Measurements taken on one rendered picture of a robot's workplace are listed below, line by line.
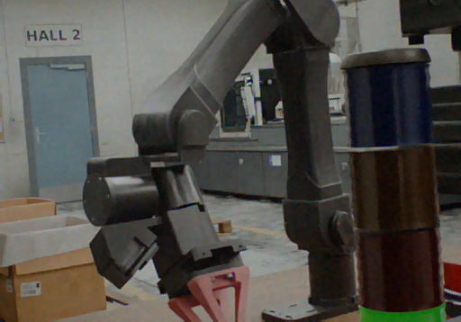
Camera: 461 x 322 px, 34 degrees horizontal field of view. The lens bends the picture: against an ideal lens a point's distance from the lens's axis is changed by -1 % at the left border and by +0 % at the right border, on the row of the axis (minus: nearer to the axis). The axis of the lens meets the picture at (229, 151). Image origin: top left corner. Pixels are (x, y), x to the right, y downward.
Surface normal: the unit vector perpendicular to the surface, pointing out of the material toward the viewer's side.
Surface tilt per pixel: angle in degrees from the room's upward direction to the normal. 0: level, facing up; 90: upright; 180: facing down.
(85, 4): 90
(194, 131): 90
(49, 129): 90
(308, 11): 90
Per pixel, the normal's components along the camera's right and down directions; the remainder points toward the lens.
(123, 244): 0.44, -0.50
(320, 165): 0.61, -0.14
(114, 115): 0.48, 0.01
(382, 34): -0.87, 0.09
